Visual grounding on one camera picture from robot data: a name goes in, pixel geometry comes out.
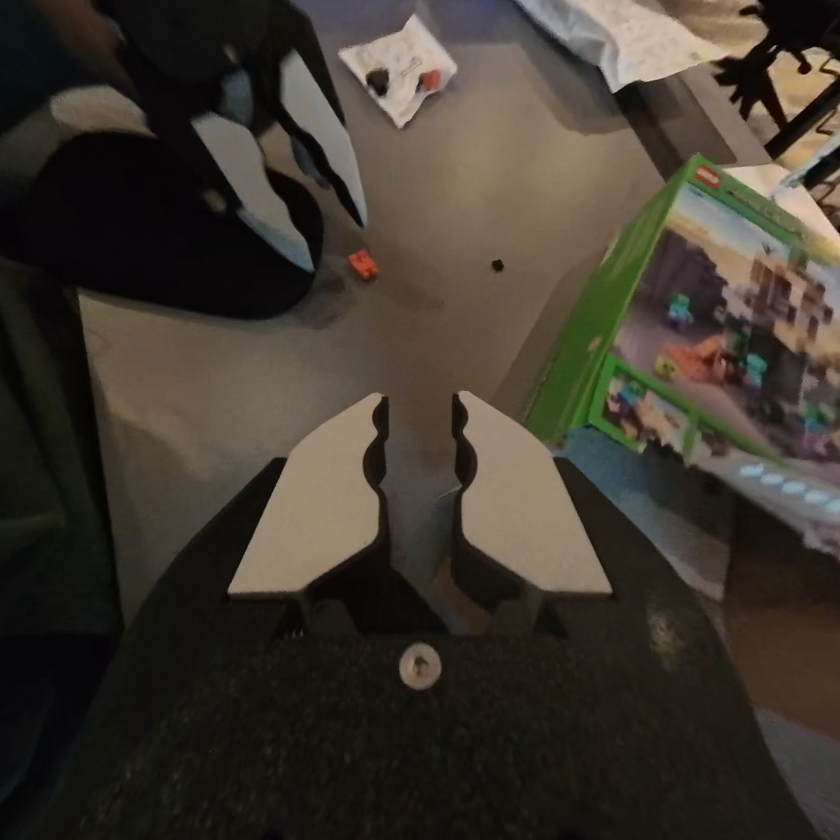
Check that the grey desk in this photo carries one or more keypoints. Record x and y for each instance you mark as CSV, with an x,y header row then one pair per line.
x,y
459,197

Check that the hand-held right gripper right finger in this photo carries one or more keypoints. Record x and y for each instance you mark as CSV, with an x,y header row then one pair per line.
x,y
531,518

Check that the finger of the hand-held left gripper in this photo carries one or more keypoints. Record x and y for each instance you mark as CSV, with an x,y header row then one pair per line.
x,y
321,124
246,170

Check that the white brick-print paper bag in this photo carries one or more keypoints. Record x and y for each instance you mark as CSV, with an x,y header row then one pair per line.
x,y
623,33

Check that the black office chair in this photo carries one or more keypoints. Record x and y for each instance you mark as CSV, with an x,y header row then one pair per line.
x,y
761,79

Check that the green toy brick box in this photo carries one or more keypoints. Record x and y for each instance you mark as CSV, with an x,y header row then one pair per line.
x,y
722,328

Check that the person's green sweatshirt torso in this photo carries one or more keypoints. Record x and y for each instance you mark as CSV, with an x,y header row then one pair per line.
x,y
39,459

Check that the small white brick-print bag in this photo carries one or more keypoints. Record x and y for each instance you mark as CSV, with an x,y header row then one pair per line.
x,y
400,46

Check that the person's left forearm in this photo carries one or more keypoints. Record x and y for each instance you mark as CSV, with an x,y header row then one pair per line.
x,y
39,33

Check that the orange toy brick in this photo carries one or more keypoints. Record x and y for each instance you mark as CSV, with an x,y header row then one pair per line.
x,y
364,264
430,79

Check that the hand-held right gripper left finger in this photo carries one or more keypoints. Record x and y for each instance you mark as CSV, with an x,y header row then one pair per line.
x,y
315,518

